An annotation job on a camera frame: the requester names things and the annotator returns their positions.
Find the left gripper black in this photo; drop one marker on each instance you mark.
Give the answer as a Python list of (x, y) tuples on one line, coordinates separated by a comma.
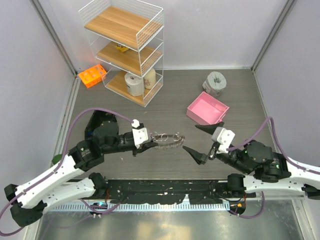
[(141, 147)]

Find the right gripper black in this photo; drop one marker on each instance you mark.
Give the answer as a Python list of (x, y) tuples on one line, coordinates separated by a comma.
[(200, 157)]

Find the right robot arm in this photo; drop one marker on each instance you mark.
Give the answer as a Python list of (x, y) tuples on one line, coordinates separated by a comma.
[(260, 169)]

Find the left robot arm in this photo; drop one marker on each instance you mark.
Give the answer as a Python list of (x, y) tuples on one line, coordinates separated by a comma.
[(31, 200)]

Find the pink open box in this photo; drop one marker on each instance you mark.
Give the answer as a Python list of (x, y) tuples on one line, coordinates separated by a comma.
[(206, 110)]

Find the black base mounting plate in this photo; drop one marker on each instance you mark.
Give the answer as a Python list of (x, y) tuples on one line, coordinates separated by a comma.
[(172, 191)]

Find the black plastic bin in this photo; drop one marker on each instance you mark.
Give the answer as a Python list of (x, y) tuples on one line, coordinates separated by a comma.
[(96, 119)]

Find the white toilet paper roll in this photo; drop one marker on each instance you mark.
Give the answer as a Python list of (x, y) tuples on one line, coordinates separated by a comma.
[(135, 84)]

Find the cream lotion bottle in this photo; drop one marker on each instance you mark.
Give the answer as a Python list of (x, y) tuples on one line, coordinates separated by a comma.
[(150, 79)]

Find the green round fruit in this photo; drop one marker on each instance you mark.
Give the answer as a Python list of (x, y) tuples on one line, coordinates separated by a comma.
[(56, 159)]

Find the orange plastic crate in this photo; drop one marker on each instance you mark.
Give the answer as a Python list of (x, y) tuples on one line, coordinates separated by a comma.
[(92, 76)]

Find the yellow packet on shelf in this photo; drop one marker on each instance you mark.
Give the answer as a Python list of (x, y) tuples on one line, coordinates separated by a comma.
[(121, 48)]

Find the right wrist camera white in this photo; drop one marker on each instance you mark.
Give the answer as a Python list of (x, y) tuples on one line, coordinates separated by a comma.
[(224, 138)]

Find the white slotted cable duct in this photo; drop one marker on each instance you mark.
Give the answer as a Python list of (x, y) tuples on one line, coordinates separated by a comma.
[(185, 205)]

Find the white wire shelf rack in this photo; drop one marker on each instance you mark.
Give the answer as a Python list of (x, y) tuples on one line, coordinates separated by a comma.
[(127, 38)]

